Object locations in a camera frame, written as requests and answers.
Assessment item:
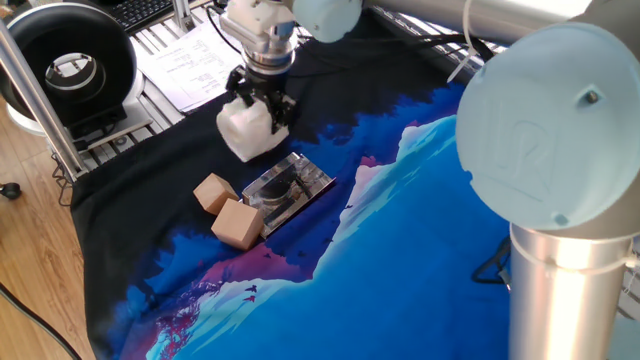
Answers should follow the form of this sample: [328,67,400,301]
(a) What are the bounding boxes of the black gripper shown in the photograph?
[225,67,297,135]

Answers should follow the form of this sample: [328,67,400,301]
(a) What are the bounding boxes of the white toilet paper roll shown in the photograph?
[215,95,291,163]

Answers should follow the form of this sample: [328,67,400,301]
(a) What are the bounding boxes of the chrome toilet paper holder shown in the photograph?
[241,151,337,239]

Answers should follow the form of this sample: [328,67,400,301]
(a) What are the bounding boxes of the white printed paper sheets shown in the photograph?
[134,17,246,114]

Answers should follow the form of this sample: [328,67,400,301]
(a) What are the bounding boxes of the wooden cube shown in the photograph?
[191,172,240,216]
[210,197,265,252]

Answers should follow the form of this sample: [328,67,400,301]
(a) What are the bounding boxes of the black keyboard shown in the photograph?
[102,0,176,34]

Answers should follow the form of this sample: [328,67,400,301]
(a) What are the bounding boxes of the blue mountain print cloth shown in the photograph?
[69,9,514,360]

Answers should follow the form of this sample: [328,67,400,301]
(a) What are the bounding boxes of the white zip tie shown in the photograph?
[446,0,476,84]

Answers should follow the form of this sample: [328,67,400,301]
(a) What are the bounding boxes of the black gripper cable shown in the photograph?
[204,3,244,55]

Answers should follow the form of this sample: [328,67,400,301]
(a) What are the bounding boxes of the white printed wrist bracket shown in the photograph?
[219,0,297,51]

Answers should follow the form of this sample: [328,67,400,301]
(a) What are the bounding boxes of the short aluminium post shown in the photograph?
[172,0,196,34]

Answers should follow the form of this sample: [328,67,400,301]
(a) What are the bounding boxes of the long aluminium frame post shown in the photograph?
[0,19,89,182]

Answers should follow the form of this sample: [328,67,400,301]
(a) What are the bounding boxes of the black round duct fan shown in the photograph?
[0,2,154,151]

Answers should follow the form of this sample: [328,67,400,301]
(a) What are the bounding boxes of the black cable with metal plug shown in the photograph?
[471,235,514,291]

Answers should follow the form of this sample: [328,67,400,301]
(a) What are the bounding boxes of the black floor cable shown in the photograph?
[0,282,84,360]

